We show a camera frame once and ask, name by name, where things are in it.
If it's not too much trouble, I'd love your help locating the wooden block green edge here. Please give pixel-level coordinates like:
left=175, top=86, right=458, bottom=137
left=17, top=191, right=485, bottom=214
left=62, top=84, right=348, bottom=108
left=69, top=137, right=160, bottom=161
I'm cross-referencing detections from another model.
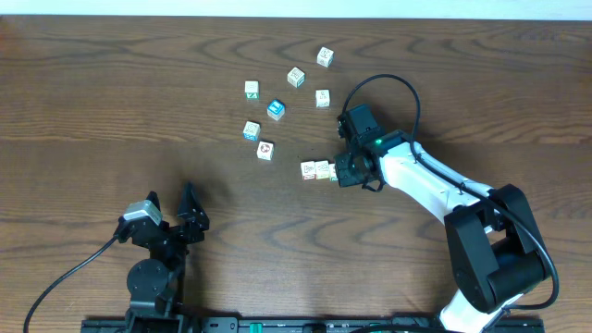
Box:
left=328, top=164, right=339, bottom=181

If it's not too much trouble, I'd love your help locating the wooden block yellow W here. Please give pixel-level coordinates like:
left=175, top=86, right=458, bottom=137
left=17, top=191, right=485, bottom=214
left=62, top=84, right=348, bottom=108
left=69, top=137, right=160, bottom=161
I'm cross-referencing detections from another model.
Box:
left=314, top=160, right=330, bottom=179

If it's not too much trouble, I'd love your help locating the wooden block red edge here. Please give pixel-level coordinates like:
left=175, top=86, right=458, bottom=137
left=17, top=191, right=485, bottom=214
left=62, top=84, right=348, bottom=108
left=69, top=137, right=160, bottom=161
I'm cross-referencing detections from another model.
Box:
left=300, top=161, right=316, bottom=180

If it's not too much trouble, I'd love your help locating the wooden block plain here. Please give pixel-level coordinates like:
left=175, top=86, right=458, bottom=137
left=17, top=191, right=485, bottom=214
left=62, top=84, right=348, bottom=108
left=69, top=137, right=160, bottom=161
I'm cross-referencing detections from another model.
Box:
left=315, top=90, right=330, bottom=107

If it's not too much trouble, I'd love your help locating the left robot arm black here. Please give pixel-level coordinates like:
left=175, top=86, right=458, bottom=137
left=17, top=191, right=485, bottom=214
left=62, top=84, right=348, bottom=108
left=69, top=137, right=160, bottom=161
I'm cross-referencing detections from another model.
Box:
left=114, top=182, right=210, bottom=332

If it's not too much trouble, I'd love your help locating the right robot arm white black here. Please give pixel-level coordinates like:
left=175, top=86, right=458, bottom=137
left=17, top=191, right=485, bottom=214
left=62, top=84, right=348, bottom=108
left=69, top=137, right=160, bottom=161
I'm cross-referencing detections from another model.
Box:
left=335, top=105, right=559, bottom=332

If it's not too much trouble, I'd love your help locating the wooden block red circle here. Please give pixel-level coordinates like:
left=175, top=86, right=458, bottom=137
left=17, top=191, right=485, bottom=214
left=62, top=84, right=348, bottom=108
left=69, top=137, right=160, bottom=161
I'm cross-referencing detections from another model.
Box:
left=256, top=142, right=274, bottom=161

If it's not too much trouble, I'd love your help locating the wooden block blue side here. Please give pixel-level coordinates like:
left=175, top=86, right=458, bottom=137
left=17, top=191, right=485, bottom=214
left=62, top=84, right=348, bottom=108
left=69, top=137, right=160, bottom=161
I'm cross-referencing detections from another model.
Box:
left=242, top=121, right=261, bottom=142

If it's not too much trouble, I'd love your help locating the wooden block blue I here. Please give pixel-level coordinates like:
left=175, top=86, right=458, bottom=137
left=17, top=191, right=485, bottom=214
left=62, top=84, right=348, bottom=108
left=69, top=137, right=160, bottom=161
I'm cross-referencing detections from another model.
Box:
left=266, top=99, right=286, bottom=121

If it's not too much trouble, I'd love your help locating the wooden block teal edge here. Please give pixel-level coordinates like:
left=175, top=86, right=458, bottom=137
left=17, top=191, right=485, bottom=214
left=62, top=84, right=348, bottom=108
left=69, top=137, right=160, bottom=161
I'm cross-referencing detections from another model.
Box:
left=287, top=67, right=305, bottom=88

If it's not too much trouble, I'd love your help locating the wooden block top right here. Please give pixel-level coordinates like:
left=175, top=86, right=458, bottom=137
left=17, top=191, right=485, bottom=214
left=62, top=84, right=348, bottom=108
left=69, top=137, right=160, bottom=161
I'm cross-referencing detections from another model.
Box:
left=316, top=46, right=334, bottom=68

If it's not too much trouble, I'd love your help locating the wooden block green Z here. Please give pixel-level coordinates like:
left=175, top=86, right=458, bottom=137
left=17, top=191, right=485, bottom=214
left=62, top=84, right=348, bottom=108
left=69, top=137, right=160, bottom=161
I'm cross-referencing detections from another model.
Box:
left=244, top=80, right=260, bottom=100

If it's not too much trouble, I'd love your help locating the left black cable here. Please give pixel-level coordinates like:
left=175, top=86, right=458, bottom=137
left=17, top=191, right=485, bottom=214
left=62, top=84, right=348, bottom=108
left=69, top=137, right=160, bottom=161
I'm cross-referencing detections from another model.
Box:
left=22, top=235, right=119, bottom=333

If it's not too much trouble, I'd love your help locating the black cable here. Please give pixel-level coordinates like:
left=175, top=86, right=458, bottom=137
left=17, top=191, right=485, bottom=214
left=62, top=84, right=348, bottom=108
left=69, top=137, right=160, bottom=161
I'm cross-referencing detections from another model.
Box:
left=22, top=235, right=119, bottom=333
left=340, top=73, right=561, bottom=333

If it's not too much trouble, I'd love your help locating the right black cable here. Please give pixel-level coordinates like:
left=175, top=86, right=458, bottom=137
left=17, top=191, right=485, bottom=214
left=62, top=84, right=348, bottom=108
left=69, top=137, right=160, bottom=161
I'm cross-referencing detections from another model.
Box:
left=340, top=73, right=561, bottom=333

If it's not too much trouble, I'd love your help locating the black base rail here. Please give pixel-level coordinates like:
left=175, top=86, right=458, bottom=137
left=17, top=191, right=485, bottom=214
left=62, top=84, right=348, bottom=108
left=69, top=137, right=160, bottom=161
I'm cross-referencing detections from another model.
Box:
left=80, top=315, right=547, bottom=333

